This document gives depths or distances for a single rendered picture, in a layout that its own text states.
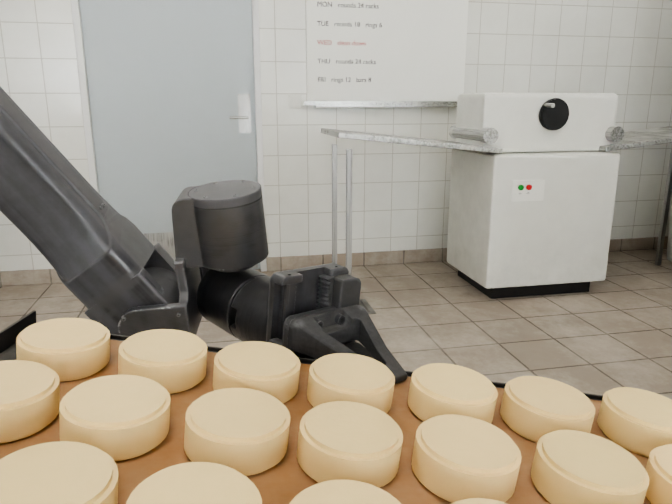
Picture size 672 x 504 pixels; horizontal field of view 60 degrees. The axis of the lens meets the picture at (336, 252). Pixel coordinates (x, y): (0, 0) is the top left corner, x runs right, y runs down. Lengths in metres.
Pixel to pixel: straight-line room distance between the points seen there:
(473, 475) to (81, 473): 0.16
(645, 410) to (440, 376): 0.12
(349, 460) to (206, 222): 0.24
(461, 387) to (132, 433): 0.18
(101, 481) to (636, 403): 0.29
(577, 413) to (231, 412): 0.19
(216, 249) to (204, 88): 3.53
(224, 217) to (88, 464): 0.23
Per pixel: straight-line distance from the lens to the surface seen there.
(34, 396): 0.31
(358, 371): 0.34
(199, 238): 0.47
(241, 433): 0.28
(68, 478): 0.26
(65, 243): 0.48
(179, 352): 0.35
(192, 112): 3.97
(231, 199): 0.44
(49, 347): 0.36
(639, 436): 0.37
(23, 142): 0.48
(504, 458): 0.29
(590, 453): 0.32
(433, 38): 4.21
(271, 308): 0.41
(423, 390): 0.34
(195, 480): 0.25
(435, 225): 4.32
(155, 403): 0.30
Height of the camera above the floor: 1.15
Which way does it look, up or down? 14 degrees down
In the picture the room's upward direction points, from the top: straight up
